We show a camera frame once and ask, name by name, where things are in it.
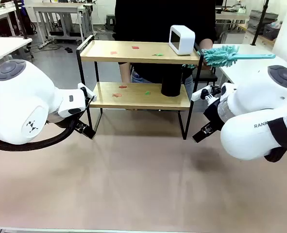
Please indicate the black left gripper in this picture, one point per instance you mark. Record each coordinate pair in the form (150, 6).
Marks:
(60, 121)

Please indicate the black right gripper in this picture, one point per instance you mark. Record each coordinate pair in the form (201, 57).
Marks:
(214, 114)

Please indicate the salmon paper scrap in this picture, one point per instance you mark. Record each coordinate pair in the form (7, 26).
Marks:
(113, 52)
(117, 95)

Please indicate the red paper scrap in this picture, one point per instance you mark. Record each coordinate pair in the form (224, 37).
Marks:
(135, 47)
(123, 86)

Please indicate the green paper scrap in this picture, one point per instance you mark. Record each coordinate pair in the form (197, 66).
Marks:
(158, 54)
(147, 92)

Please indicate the teal microfibre duster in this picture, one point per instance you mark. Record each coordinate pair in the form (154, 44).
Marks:
(218, 58)

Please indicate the white cube device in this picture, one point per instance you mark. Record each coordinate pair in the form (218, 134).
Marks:
(184, 40)

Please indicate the person's right forearm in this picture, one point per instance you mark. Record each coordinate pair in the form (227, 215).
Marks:
(125, 72)

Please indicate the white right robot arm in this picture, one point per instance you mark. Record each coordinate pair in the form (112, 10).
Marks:
(255, 109)

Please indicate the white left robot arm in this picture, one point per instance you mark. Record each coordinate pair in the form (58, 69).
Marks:
(19, 97)

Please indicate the person's left forearm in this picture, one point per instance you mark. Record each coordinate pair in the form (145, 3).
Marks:
(205, 43)

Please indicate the person's left hand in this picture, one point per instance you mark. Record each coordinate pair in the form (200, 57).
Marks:
(207, 68)

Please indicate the black chair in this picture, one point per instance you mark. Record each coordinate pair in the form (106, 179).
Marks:
(207, 77)

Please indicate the black cylinder container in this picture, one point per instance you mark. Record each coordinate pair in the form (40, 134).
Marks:
(171, 82)

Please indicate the white large table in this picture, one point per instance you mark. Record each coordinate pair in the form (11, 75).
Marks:
(245, 68)

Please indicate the black objects on floor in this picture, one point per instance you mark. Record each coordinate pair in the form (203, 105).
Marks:
(68, 50)

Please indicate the white floor power strip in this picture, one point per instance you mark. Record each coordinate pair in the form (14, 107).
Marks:
(45, 44)

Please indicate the black plastic stool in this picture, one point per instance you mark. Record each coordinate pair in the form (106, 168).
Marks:
(110, 18)

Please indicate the white side table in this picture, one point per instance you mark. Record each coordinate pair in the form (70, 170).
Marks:
(2, 46)

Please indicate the cluttered background desk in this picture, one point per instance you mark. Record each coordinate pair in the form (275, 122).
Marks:
(230, 17)

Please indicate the person in black shirt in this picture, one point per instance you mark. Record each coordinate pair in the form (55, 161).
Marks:
(145, 21)

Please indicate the grey-legged background desk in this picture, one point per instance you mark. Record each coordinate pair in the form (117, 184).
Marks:
(58, 9)

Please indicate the black stand pole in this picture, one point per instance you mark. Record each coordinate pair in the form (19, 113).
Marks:
(259, 24)
(21, 21)

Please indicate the stacked grey crates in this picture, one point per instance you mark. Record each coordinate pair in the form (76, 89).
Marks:
(262, 19)

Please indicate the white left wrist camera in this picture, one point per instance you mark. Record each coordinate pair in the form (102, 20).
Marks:
(92, 97)

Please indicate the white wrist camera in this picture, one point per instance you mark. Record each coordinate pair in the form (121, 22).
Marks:
(197, 94)
(92, 97)

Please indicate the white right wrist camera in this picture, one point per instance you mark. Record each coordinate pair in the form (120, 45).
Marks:
(197, 94)

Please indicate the wooden two-tier shelf black frame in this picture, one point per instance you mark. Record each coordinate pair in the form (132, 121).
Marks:
(138, 58)

